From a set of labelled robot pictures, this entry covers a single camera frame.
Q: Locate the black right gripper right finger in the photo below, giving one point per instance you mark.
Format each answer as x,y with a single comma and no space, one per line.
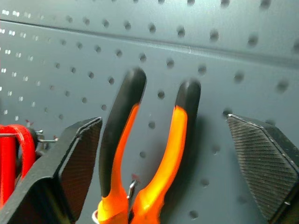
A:
264,163

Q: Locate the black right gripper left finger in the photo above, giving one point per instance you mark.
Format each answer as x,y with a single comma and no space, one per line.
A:
56,172

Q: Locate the orange and black pliers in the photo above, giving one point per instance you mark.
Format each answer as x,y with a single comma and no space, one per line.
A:
121,149

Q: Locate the grey metal pegboard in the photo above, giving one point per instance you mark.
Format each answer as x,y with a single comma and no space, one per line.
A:
163,46

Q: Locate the silver metal peg hook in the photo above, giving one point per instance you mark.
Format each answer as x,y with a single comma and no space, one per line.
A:
132,189
46,139

